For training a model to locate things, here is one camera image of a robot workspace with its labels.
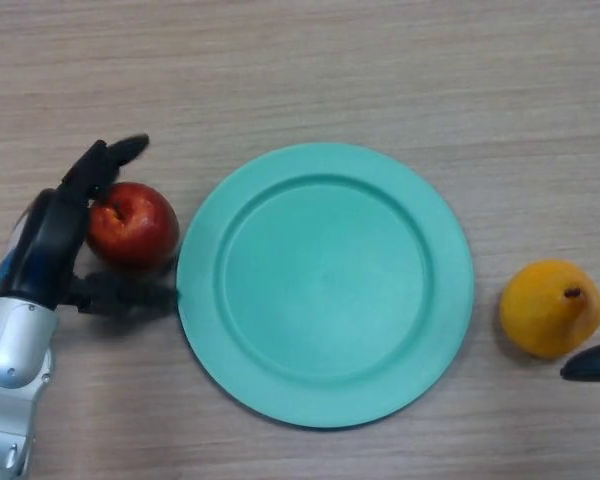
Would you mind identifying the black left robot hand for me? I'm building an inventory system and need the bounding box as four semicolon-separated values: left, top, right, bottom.
0;133;179;319

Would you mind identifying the green round plate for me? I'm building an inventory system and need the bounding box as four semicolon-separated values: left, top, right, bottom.
176;143;475;429

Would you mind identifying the yellow pear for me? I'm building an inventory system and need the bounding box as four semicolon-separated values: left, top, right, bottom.
499;258;600;359

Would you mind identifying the red apple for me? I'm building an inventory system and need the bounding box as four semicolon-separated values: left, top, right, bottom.
82;182;181;272

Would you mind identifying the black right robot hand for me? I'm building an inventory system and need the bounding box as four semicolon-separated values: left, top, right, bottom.
559;340;600;383

